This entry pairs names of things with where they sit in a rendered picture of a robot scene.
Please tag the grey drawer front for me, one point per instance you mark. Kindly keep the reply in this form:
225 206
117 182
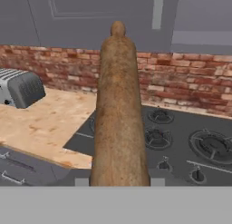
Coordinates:
33 170

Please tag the brown wooden rolling pin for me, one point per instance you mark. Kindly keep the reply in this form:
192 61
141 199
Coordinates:
120 118

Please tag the narrow grey wall cabinet door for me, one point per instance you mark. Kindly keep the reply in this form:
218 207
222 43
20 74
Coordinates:
15 17

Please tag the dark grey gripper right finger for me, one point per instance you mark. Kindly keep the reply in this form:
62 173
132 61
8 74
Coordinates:
158 181

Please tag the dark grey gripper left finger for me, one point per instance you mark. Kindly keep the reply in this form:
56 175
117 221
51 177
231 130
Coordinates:
79 178

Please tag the black gas hob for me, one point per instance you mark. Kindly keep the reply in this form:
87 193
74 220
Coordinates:
181 134

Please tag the silver and grey toaster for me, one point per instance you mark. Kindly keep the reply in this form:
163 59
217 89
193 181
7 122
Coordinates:
21 88

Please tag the black hob knob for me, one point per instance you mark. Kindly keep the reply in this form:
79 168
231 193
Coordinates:
198 175
164 164

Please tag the grey range hood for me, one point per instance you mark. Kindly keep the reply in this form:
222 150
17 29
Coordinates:
205 19

